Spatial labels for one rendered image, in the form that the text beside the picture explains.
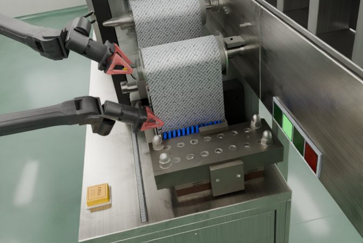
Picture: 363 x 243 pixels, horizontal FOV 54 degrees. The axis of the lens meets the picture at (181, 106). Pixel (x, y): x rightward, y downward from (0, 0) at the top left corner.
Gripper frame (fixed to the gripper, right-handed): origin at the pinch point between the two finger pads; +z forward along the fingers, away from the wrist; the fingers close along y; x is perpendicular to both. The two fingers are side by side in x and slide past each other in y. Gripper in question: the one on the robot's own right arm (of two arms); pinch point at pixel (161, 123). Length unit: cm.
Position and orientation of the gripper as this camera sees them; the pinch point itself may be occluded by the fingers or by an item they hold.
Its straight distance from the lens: 118.5
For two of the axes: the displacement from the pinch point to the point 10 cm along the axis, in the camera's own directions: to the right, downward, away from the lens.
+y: 1.8, 5.2, -8.4
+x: 3.9, -8.2, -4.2
